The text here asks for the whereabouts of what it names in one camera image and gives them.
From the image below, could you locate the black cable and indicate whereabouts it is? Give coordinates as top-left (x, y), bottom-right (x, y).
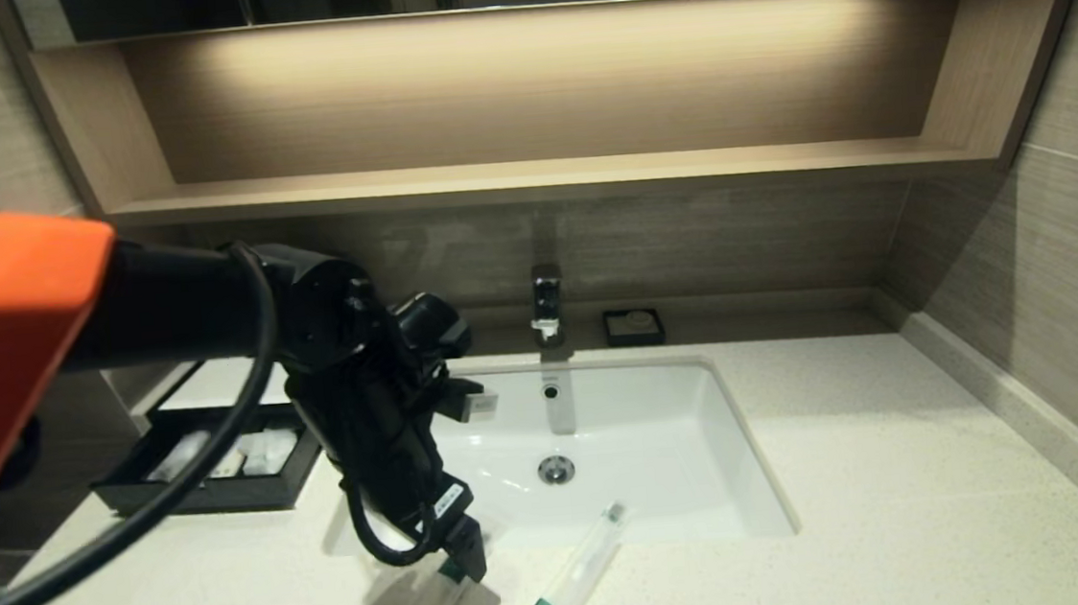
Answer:
top-left (0, 240), bottom-right (300, 605)

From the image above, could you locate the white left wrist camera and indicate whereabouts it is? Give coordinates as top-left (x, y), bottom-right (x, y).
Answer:
top-left (455, 390), bottom-right (502, 424)

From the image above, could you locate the green-banded pack, grey-bristled toothbrush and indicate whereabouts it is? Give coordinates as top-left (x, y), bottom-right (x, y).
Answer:
top-left (490, 500), bottom-right (636, 605)

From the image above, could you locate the white wrapped amenity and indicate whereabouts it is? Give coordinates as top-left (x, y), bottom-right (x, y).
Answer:
top-left (240, 428), bottom-right (302, 477)

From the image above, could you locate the chrome faucet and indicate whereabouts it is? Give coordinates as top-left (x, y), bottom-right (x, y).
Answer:
top-left (527, 262), bottom-right (571, 350)

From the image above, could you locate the chrome sink drain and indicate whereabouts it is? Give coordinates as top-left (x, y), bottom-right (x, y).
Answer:
top-left (537, 454), bottom-right (577, 488)

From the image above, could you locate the white card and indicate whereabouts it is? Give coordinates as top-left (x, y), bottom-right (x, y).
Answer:
top-left (159, 353), bottom-right (294, 416)

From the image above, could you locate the white sink basin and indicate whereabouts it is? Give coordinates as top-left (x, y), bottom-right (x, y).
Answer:
top-left (312, 341), bottom-right (799, 575)

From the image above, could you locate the wooden wall shelf niche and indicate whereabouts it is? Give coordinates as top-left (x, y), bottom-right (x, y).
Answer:
top-left (18, 0), bottom-right (1078, 249)

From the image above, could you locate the black soap dish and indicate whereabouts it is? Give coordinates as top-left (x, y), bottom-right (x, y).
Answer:
top-left (601, 306), bottom-right (668, 350)

